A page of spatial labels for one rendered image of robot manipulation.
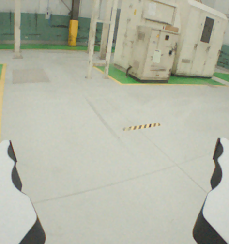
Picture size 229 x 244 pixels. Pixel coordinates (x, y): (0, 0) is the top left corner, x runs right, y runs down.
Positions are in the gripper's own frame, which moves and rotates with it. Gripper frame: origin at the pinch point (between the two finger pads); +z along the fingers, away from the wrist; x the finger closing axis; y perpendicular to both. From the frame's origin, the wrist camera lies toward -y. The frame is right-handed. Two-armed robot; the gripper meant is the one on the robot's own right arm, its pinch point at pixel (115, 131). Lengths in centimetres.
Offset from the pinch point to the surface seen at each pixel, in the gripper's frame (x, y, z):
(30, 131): -86, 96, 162
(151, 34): 89, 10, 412
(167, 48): 132, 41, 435
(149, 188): 32, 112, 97
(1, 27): -473, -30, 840
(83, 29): -126, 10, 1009
